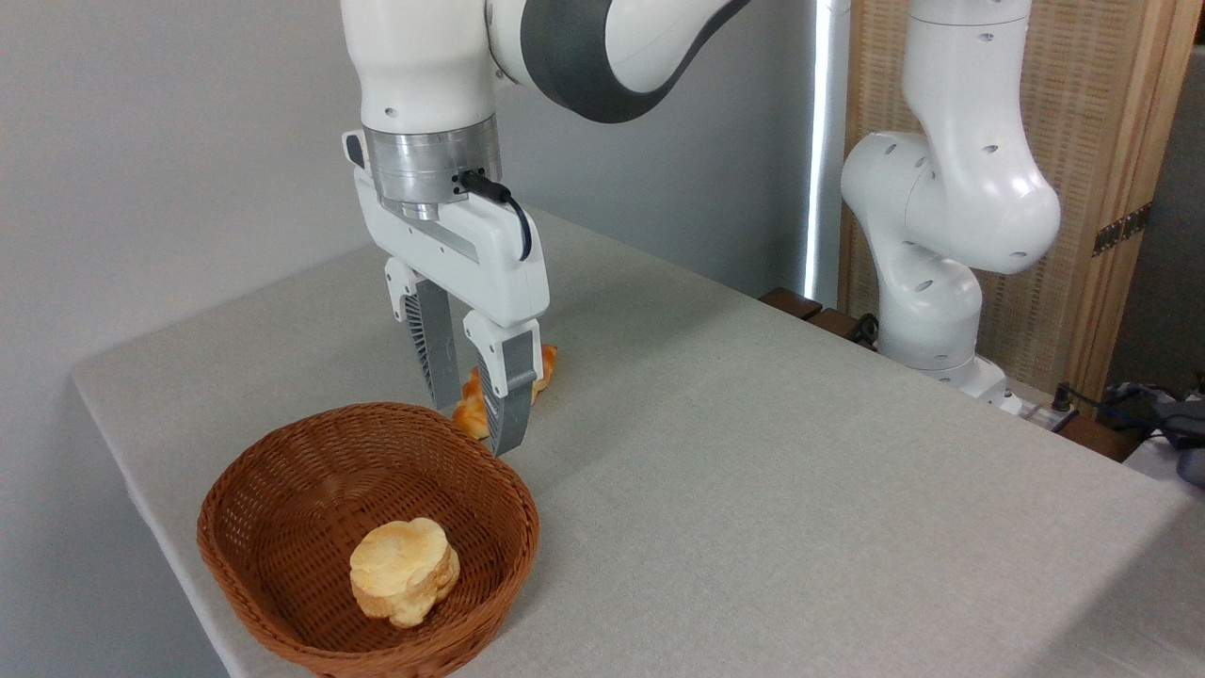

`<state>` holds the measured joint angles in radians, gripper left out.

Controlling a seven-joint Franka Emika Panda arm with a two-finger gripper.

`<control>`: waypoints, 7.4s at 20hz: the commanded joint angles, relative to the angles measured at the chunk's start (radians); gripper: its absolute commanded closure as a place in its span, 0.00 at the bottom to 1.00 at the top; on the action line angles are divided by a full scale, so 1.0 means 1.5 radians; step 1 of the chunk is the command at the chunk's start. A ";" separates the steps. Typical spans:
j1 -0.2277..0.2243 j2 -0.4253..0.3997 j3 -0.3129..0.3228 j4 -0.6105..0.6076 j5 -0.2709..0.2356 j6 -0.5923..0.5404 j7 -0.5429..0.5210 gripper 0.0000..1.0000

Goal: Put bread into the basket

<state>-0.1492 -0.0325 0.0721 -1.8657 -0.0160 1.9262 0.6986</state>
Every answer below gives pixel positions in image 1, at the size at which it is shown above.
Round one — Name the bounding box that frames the round pale bread bun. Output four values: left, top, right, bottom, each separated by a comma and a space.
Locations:
349, 517, 461, 630

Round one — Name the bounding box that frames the white vertical light strip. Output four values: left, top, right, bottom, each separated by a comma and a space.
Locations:
803, 0, 853, 307

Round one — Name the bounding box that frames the wooden rattan folding screen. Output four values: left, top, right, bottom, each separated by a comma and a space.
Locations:
838, 0, 1205, 406

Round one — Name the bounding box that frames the grey tablecloth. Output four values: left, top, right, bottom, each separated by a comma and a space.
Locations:
72, 202, 1205, 678

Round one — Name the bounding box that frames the metal screen hinge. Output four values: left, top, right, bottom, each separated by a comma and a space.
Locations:
1092, 202, 1152, 258

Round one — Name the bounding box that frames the grey device with cables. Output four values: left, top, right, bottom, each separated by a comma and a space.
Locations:
1073, 381, 1205, 489

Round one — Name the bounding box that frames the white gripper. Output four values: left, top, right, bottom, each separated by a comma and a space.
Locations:
342, 130, 552, 457

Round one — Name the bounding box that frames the brown wicker basket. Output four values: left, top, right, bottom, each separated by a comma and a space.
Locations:
196, 402, 541, 678

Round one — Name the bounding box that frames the braided golden bread loaf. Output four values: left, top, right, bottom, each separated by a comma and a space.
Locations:
452, 344, 558, 442

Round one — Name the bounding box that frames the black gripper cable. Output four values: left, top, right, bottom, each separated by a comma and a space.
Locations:
458, 170, 534, 263

